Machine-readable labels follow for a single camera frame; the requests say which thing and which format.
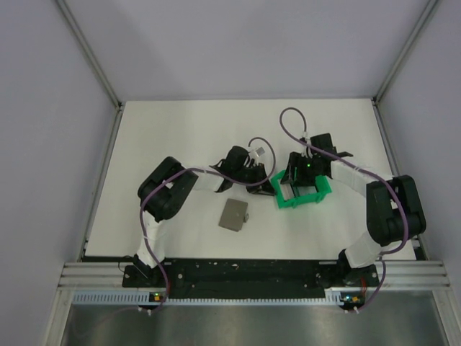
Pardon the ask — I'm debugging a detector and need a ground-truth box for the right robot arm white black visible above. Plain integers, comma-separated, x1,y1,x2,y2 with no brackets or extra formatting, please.
282,133,426,285

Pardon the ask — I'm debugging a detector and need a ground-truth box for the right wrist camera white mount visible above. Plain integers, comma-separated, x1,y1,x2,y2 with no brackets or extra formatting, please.
300,131,311,157

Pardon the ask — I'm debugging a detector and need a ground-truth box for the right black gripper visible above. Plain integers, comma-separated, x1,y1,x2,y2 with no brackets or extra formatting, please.
280,152,320,187

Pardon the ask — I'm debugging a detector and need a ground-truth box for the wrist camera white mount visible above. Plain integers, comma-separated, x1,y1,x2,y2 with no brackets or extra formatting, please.
300,131,311,157
249,146,265,161

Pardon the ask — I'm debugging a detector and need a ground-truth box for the right aluminium frame post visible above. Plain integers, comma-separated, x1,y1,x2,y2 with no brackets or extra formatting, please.
372,0,444,105

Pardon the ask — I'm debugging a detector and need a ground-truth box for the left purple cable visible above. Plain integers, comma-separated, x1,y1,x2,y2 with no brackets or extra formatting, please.
139,136,277,314

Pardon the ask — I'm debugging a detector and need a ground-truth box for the green plastic bin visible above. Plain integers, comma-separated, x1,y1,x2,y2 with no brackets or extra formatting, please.
270,170,332,209

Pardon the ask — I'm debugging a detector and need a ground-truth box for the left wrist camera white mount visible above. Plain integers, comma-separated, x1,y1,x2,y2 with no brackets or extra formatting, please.
249,146,265,161

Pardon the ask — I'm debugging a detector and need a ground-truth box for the white slotted cable duct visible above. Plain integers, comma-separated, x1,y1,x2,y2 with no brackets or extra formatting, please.
71,288,360,307

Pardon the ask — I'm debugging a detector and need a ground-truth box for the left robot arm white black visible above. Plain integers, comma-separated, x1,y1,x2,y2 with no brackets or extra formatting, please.
133,146,277,286

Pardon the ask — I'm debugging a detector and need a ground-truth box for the grey card holder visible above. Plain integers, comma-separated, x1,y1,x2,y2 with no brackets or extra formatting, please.
218,198,249,232

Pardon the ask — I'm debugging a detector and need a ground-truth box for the stack of white cards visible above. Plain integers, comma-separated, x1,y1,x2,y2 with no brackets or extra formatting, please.
280,184,294,200

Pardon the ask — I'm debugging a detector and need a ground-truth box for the left aluminium frame post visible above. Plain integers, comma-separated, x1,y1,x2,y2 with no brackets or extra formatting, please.
53,0,125,109

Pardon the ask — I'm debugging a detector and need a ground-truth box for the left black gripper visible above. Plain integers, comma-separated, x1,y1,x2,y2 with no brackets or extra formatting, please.
233,162,277,196

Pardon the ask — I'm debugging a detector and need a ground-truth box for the aluminium frame post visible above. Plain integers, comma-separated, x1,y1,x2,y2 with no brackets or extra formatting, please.
53,0,125,109
372,0,444,105

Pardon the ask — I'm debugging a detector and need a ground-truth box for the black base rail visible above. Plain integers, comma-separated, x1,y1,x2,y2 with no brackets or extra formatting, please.
122,258,379,299

